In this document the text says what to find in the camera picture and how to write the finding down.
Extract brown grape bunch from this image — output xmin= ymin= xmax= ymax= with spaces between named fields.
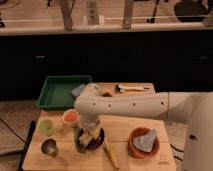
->
xmin=102 ymin=92 xmax=112 ymax=97

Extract black cable on floor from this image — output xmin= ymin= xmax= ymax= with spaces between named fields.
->
xmin=169 ymin=143 xmax=184 ymax=163

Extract green plastic tray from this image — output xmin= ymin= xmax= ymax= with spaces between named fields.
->
xmin=37 ymin=75 xmax=92 ymax=111

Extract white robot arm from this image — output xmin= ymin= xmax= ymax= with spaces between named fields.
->
xmin=74 ymin=83 xmax=213 ymax=171

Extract purple bowl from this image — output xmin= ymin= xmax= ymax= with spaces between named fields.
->
xmin=79 ymin=127 xmax=105 ymax=151

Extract white cup orange contents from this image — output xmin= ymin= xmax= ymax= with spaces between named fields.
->
xmin=62 ymin=109 xmax=79 ymax=127

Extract green cup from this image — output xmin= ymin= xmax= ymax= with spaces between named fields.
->
xmin=39 ymin=119 xmax=54 ymax=136

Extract grey sponge block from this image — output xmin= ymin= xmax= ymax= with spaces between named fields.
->
xmin=71 ymin=84 xmax=86 ymax=98

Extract orange bowl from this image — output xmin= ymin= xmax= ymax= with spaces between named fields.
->
xmin=127 ymin=127 xmax=160 ymax=159

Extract yellow handled utensil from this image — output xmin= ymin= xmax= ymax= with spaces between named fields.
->
xmin=104 ymin=142 xmax=119 ymax=171

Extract green chili pepper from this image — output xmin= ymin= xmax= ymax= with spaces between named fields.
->
xmin=74 ymin=126 xmax=85 ymax=153

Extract metal cup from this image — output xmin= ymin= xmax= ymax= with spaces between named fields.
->
xmin=41 ymin=139 xmax=58 ymax=157

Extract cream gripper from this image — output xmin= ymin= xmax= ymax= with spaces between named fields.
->
xmin=79 ymin=126 xmax=101 ymax=147

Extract grey crumpled cloth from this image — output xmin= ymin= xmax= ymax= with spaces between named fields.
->
xmin=133 ymin=129 xmax=157 ymax=152

